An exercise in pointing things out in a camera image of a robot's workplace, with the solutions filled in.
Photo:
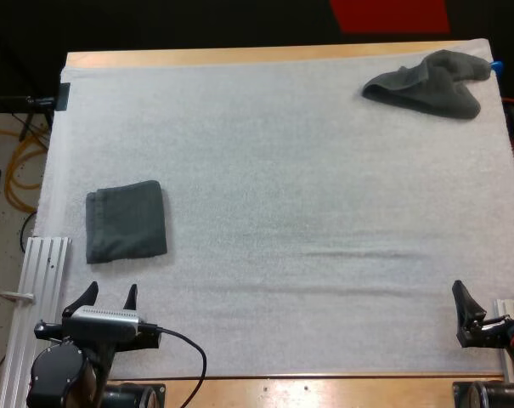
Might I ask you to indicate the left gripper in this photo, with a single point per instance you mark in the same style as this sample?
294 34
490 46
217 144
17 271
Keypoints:
148 338

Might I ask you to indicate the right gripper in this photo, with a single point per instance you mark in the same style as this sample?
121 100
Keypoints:
484 333

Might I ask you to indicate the grey-green towel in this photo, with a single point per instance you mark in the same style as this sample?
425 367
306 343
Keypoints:
127 221
435 91

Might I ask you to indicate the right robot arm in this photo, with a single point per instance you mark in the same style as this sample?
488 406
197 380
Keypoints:
490 395

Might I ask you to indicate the crumpled grey-green towel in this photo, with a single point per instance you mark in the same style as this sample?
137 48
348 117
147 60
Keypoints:
435 91

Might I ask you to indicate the dark clamp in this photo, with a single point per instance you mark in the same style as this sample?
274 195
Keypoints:
63 97

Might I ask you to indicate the blue clip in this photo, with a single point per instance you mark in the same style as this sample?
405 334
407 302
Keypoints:
496 66

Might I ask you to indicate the ribbed aluminium rail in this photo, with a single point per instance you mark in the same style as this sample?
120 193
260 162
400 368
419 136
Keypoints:
509 308
35 306

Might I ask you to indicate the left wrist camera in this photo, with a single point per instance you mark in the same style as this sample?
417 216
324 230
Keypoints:
101 321

